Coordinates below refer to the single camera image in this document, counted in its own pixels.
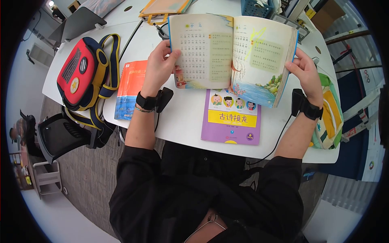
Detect person's left hand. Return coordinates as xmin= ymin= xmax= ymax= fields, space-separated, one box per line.
xmin=140 ymin=39 xmax=182 ymax=98

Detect person's right hand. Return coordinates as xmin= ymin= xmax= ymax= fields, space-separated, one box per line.
xmin=285 ymin=47 xmax=324 ymax=108

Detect person's right thumb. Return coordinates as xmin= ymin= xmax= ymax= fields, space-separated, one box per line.
xmin=285 ymin=61 xmax=302 ymax=77

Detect person's left thumb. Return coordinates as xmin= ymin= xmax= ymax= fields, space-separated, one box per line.
xmin=166 ymin=50 xmax=182 ymax=72

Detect person's left index finger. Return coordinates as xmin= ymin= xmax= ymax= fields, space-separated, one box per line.
xmin=154 ymin=39 xmax=171 ymax=57

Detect person's right index finger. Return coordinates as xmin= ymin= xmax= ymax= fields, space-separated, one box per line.
xmin=294 ymin=47 xmax=310 ymax=63

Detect illustrated book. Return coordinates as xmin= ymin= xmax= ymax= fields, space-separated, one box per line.
xmin=167 ymin=13 xmax=299 ymax=109

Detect orange mesh pouch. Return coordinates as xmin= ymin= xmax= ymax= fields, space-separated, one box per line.
xmin=139 ymin=0 xmax=194 ymax=25

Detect black wrist band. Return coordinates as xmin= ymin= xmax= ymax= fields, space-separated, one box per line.
xmin=291 ymin=88 xmax=324 ymax=121
xmin=136 ymin=87 xmax=174 ymax=113

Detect orange and blue book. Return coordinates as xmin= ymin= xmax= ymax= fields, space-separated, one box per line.
xmin=114 ymin=60 xmax=148 ymax=121

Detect green and yellow bag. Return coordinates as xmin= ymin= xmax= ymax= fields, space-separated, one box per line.
xmin=309 ymin=72 xmax=344 ymax=150

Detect blue plastic basket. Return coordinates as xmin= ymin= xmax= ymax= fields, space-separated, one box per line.
xmin=241 ymin=0 xmax=275 ymax=19

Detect red and navy backpack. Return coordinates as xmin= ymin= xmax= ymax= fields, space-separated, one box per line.
xmin=57 ymin=33 xmax=121 ymax=130

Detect purple book with yellow label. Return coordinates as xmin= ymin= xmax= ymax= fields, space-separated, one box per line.
xmin=201 ymin=88 xmax=262 ymax=146

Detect grey laptop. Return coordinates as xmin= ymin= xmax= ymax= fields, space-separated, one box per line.
xmin=48 ymin=7 xmax=107 ymax=44

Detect black office chair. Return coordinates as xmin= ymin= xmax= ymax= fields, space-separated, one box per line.
xmin=37 ymin=112 xmax=116 ymax=164

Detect person's body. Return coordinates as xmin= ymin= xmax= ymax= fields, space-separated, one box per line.
xmin=109 ymin=141 xmax=304 ymax=243

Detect person's legs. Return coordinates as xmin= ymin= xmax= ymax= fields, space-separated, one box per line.
xmin=184 ymin=210 xmax=228 ymax=243

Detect white plastic stool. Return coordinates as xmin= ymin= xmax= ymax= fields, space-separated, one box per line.
xmin=32 ymin=160 xmax=63 ymax=200

